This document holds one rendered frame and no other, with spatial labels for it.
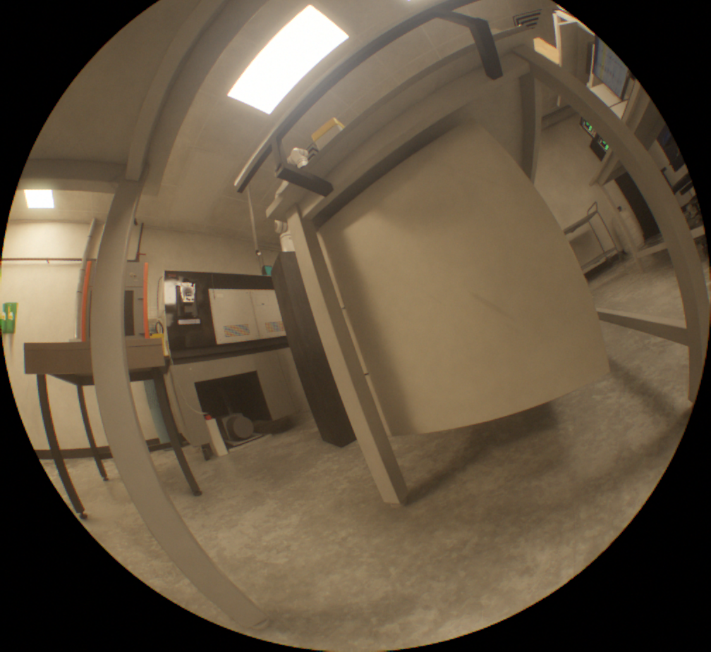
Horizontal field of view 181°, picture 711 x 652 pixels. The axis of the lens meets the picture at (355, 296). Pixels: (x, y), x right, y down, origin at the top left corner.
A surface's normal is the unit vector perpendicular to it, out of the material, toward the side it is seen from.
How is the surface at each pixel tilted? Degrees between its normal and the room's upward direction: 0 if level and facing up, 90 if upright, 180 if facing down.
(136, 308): 90
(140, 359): 90
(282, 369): 90
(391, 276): 90
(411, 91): 180
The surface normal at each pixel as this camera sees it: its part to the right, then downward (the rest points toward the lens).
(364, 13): 0.33, 0.91
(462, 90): -0.60, 0.00
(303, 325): 0.51, -0.39
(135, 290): 0.73, -0.41
